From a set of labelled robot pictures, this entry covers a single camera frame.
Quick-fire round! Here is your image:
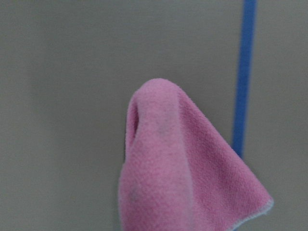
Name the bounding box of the pink microfiber cloth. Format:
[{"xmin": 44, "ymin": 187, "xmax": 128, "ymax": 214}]
[{"xmin": 118, "ymin": 78, "xmax": 273, "ymax": 231}]

